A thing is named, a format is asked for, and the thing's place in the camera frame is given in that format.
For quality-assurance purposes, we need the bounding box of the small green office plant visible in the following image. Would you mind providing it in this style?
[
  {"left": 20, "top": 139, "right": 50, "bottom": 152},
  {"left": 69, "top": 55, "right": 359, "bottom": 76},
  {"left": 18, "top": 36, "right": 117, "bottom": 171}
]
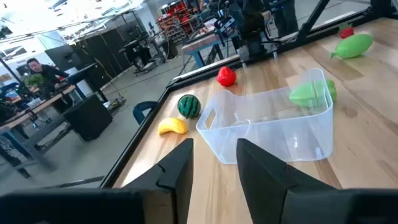
[{"left": 24, "top": 73, "right": 47, "bottom": 91}]

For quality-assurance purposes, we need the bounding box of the clear plastic tupperware container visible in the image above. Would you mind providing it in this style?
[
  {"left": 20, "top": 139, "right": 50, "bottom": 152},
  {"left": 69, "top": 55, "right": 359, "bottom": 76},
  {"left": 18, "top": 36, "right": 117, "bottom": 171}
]
[{"left": 195, "top": 68, "right": 334, "bottom": 165}]

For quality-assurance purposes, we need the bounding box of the row of black cabinets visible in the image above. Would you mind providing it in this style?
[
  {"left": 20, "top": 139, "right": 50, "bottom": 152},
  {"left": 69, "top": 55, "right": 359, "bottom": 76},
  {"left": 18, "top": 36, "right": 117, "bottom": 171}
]
[{"left": 45, "top": 20, "right": 147, "bottom": 82}]

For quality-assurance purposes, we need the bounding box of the black box cabinet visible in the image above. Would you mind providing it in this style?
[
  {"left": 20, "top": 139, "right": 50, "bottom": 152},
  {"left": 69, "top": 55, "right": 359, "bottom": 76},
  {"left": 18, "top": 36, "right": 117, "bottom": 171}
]
[{"left": 63, "top": 94, "right": 113, "bottom": 141}]

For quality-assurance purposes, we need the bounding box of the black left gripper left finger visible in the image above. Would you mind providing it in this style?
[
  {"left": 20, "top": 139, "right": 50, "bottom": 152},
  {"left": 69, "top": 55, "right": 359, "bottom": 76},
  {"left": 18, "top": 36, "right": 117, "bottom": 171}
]
[{"left": 124, "top": 138, "right": 194, "bottom": 224}]

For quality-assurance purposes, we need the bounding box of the blue-legged work table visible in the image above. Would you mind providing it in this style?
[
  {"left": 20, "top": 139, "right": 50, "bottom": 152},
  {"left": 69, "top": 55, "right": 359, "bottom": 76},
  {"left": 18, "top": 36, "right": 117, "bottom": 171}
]
[{"left": 181, "top": 30, "right": 226, "bottom": 68}]

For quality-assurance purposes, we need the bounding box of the light green toy leaf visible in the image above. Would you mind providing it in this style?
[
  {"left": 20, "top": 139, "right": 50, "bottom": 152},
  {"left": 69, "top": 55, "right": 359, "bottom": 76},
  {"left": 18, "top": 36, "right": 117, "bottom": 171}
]
[{"left": 288, "top": 79, "right": 338, "bottom": 108}]

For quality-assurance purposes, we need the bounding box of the wooden top office desk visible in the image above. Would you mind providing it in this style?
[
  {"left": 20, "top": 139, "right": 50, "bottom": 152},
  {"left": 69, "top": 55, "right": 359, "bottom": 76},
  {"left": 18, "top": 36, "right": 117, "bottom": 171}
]
[{"left": 0, "top": 84, "right": 77, "bottom": 175}]

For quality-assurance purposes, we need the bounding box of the small red strawberry toy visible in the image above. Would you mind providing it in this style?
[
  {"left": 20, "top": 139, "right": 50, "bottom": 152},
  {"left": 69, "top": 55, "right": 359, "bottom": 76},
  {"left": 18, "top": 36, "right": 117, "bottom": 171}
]
[{"left": 338, "top": 24, "right": 355, "bottom": 40}]

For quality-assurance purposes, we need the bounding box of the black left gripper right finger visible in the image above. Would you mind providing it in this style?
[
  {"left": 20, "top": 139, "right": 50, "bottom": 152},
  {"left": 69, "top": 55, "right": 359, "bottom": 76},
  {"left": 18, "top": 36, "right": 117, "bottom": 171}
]
[{"left": 236, "top": 138, "right": 336, "bottom": 224}]

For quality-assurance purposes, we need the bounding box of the black aluminium table frame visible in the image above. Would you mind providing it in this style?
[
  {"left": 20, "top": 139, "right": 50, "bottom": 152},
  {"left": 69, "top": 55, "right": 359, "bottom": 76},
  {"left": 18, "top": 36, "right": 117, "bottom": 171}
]
[{"left": 99, "top": 0, "right": 398, "bottom": 189}]

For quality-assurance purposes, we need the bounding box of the striped green watermelon toy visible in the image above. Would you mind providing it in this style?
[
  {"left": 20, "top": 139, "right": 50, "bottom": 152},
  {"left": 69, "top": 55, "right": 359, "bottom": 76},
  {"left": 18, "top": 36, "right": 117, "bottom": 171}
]
[{"left": 177, "top": 94, "right": 201, "bottom": 119}]

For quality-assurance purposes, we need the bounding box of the person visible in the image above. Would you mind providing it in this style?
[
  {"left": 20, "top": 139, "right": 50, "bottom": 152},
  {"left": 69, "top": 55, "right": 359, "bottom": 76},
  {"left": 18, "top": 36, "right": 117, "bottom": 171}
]
[{"left": 26, "top": 57, "right": 71, "bottom": 91}]

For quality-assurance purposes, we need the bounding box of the yellow banana toy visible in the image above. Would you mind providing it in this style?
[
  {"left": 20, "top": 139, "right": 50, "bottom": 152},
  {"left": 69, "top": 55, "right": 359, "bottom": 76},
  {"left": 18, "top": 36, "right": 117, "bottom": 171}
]
[{"left": 157, "top": 117, "right": 188, "bottom": 136}]

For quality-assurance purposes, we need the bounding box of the green oval fruit toy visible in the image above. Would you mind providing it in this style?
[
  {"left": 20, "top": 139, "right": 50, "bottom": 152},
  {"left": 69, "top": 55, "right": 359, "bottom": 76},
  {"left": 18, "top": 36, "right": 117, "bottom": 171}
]
[{"left": 329, "top": 33, "right": 374, "bottom": 60}]

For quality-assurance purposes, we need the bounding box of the dark table edge clamp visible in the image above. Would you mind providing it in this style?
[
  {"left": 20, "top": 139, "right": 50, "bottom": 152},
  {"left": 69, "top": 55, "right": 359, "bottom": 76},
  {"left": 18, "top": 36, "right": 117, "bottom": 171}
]
[{"left": 132, "top": 100, "right": 159, "bottom": 125}]

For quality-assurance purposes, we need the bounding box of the red bell pepper toy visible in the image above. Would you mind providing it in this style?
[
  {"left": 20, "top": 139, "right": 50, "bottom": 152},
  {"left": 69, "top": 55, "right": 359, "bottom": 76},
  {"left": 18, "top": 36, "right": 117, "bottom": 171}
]
[{"left": 216, "top": 66, "right": 237, "bottom": 87}]

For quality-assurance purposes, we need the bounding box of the red storage shelving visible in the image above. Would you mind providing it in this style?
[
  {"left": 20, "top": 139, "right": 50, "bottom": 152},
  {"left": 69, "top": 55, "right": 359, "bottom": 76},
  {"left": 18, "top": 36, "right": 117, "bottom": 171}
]
[{"left": 157, "top": 1, "right": 200, "bottom": 43}]

